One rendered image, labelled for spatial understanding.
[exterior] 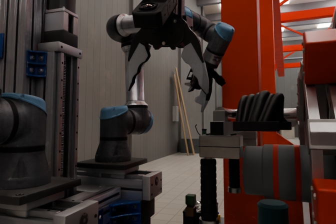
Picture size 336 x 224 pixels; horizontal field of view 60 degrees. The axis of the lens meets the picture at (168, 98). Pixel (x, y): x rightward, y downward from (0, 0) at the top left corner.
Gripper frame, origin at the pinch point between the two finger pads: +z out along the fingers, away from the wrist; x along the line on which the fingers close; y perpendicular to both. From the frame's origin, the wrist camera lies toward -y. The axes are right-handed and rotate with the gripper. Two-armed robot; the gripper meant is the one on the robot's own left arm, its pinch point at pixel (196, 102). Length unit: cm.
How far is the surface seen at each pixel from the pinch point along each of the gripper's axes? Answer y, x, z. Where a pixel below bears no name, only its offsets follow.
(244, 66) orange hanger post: -18.7, -4.0, -18.9
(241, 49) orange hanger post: -17.4, -9.6, -24.3
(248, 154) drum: 14, 49, -18
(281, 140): -174, -74, 84
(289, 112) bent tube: 8, 47, -31
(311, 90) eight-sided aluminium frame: 17, 55, -42
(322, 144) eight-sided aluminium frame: 21, 66, -37
